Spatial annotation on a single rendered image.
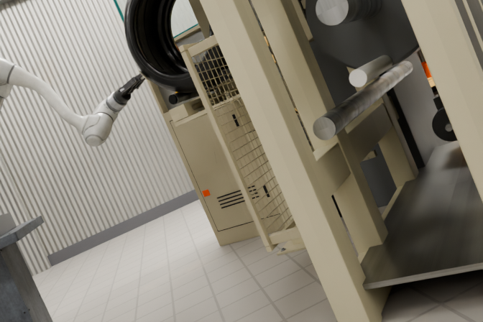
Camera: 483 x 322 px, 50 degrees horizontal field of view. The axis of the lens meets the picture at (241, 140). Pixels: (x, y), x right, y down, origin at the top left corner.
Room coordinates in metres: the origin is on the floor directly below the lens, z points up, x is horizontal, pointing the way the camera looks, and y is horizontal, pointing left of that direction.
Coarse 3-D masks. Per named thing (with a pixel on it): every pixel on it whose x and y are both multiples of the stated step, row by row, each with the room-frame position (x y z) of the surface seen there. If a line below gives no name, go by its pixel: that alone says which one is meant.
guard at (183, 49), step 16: (192, 64) 1.61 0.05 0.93; (208, 64) 1.71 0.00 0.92; (208, 112) 1.61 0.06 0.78; (304, 128) 2.14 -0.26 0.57; (224, 144) 1.61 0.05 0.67; (240, 176) 1.61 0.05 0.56; (256, 208) 1.62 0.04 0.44; (256, 224) 1.61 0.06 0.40; (272, 224) 1.68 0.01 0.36; (288, 224) 1.76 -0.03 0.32
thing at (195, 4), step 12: (192, 0) 2.56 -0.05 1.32; (204, 12) 2.54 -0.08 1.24; (204, 24) 2.55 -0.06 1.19; (204, 36) 2.56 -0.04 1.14; (240, 108) 2.55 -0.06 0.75; (240, 120) 2.57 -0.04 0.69; (264, 156) 2.54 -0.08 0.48; (264, 168) 2.55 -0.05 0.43; (276, 180) 2.54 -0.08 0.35; (276, 192) 2.55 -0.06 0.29; (300, 240) 2.54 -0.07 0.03
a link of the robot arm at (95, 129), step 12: (12, 72) 2.48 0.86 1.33; (24, 72) 2.51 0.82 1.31; (12, 84) 2.51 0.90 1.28; (24, 84) 2.51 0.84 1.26; (36, 84) 2.51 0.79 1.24; (48, 96) 2.49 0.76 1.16; (60, 108) 2.46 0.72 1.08; (72, 120) 2.45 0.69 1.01; (84, 120) 2.44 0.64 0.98; (96, 120) 2.45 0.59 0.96; (108, 120) 2.49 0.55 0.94; (84, 132) 2.44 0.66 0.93; (96, 132) 2.41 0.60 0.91; (108, 132) 2.47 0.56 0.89; (96, 144) 2.43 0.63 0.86
